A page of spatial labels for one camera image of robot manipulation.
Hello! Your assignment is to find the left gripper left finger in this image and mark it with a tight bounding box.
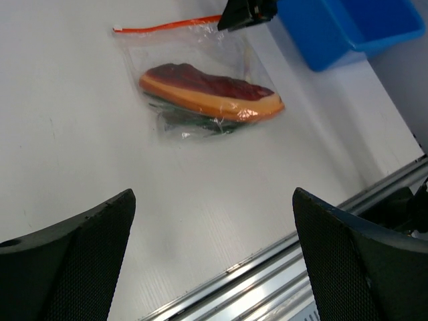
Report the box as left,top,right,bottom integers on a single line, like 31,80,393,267
1,189,136,320

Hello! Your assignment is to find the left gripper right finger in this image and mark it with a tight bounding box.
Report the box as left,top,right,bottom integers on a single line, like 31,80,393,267
292,188,427,320

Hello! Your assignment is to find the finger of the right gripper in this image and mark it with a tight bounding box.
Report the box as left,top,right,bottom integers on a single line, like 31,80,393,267
217,0,278,31

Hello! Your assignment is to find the clear zip top bag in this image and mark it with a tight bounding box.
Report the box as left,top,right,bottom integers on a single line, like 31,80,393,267
112,15,285,139

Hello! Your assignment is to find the toy meat slice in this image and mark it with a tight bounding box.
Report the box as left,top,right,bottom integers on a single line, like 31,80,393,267
138,64,285,122

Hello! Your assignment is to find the toy green onion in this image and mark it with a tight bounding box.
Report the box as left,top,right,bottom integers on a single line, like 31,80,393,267
144,92,249,138

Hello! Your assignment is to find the blue plastic bin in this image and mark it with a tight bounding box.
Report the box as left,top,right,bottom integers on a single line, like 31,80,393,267
278,0,425,72

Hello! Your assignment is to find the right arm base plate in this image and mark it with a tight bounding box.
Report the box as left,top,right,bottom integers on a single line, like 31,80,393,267
359,180,427,235

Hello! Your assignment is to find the aluminium rail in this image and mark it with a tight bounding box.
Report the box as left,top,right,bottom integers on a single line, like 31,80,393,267
140,156,428,321

